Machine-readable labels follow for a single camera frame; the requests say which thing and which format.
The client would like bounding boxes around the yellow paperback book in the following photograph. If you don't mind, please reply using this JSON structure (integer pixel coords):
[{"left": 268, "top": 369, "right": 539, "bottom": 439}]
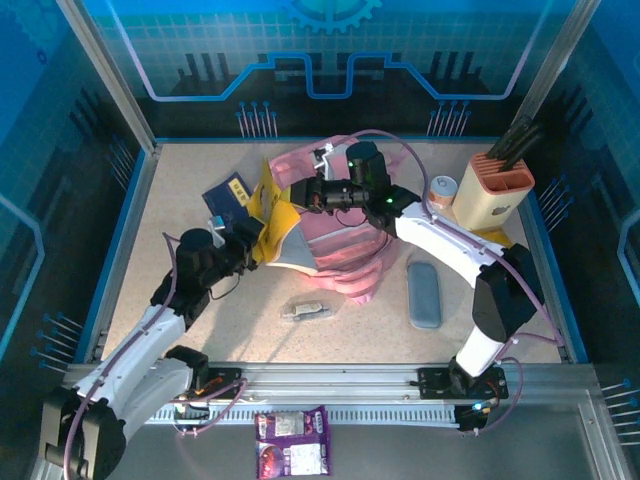
[
  {"left": 251, "top": 157, "right": 282, "bottom": 224},
  {"left": 259, "top": 199, "right": 302, "bottom": 265}
]

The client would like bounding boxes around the navy book with yellow label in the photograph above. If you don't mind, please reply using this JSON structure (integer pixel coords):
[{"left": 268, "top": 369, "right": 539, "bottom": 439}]
[{"left": 202, "top": 172, "right": 257, "bottom": 234}]

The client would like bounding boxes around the pink student backpack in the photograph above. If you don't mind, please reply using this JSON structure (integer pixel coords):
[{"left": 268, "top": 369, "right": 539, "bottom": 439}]
[{"left": 267, "top": 144, "right": 409, "bottom": 307}]

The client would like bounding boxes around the clear plastic stationery bag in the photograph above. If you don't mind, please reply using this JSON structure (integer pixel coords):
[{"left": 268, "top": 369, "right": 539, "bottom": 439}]
[{"left": 279, "top": 298, "right": 336, "bottom": 322}]

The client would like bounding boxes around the grey pencil case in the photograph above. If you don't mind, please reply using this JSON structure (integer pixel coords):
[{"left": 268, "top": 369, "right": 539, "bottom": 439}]
[{"left": 406, "top": 262, "right": 444, "bottom": 330}]

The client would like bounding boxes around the purple snack bag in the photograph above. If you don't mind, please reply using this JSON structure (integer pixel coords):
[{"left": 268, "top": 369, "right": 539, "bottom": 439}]
[{"left": 254, "top": 405, "right": 332, "bottom": 477}]

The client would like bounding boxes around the beige holder with orange top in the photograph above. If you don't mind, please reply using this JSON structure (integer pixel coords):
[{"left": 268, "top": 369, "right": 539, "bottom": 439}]
[{"left": 452, "top": 152, "right": 536, "bottom": 231}]

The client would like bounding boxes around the black controller board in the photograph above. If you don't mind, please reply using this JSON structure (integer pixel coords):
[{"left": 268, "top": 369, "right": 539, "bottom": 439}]
[{"left": 457, "top": 402, "right": 494, "bottom": 434}]

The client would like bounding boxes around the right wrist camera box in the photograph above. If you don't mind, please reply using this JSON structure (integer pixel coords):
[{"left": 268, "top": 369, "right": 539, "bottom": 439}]
[{"left": 309, "top": 143, "right": 337, "bottom": 180}]

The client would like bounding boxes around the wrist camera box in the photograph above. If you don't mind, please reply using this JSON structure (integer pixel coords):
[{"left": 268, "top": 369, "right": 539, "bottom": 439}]
[
  {"left": 309, "top": 143, "right": 337, "bottom": 180},
  {"left": 206, "top": 214, "right": 230, "bottom": 247}
]

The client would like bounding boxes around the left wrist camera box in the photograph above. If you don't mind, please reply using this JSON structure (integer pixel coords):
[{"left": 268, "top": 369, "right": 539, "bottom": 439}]
[{"left": 206, "top": 214, "right": 230, "bottom": 247}]

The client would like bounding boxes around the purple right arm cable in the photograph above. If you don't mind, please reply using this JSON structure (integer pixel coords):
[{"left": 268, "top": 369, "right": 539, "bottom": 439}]
[{"left": 329, "top": 128, "right": 566, "bottom": 437}]

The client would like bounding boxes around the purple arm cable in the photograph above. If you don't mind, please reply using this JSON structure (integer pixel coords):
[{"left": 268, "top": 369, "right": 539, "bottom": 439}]
[
  {"left": 62, "top": 230, "right": 250, "bottom": 480},
  {"left": 329, "top": 128, "right": 566, "bottom": 437}
]

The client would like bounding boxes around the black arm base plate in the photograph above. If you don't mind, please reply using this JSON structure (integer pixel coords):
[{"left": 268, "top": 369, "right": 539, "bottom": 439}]
[
  {"left": 417, "top": 367, "right": 509, "bottom": 400},
  {"left": 164, "top": 367, "right": 242, "bottom": 400}
]

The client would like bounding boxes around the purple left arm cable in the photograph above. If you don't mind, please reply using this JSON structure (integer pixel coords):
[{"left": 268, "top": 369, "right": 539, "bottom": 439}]
[{"left": 62, "top": 230, "right": 250, "bottom": 480}]

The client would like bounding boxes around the aluminium mounting rail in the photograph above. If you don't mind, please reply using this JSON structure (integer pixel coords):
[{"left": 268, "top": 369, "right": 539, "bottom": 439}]
[{"left": 59, "top": 362, "right": 601, "bottom": 407}]

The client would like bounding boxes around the black knife handle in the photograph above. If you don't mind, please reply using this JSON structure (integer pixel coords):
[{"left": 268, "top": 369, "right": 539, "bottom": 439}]
[
  {"left": 487, "top": 115, "right": 532, "bottom": 157},
  {"left": 504, "top": 134, "right": 545, "bottom": 172},
  {"left": 499, "top": 123, "right": 544, "bottom": 166}
]

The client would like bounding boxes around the slotted cable duct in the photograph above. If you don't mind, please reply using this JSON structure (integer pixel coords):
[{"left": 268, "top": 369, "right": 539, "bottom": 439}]
[{"left": 144, "top": 404, "right": 461, "bottom": 427}]

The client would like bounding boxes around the aluminium frame post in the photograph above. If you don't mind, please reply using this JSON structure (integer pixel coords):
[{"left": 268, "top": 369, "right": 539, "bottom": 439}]
[
  {"left": 54, "top": 0, "right": 162, "bottom": 154},
  {"left": 519, "top": 0, "right": 604, "bottom": 126}
]

